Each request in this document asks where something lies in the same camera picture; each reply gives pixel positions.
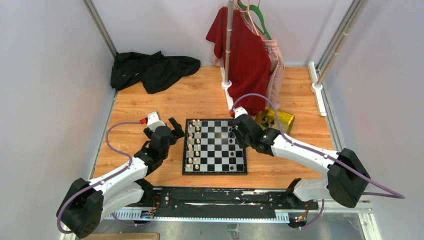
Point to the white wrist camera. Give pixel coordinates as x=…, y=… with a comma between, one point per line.
x=154, y=121
x=239, y=111

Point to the green clothes hanger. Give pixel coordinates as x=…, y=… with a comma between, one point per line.
x=247, y=8

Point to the black white chess board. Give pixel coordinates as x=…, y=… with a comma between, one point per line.
x=220, y=153

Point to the white clothes rack stand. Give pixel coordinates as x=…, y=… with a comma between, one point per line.
x=226, y=83

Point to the red shirt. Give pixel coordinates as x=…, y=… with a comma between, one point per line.
x=249, y=62

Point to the black cloth pile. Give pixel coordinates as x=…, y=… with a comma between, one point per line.
x=156, y=71

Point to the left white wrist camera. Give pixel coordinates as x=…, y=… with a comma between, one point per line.
x=154, y=121

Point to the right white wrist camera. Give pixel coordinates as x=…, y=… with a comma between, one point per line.
x=239, y=111

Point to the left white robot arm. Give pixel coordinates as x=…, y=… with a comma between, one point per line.
x=88, y=202

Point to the pink garment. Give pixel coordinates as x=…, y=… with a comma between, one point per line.
x=277, y=67

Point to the yellow metal tin box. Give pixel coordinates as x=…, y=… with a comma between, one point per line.
x=270, y=119

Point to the right white rack foot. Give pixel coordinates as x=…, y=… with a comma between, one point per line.
x=318, y=71

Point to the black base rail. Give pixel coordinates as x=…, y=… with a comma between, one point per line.
x=221, y=204

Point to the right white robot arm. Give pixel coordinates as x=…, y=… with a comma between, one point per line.
x=340, y=171

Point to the white chess pieces rows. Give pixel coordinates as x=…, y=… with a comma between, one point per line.
x=193, y=145

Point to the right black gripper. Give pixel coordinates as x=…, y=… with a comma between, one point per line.
x=241, y=144

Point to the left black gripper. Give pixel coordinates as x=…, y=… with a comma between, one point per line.
x=177, y=130

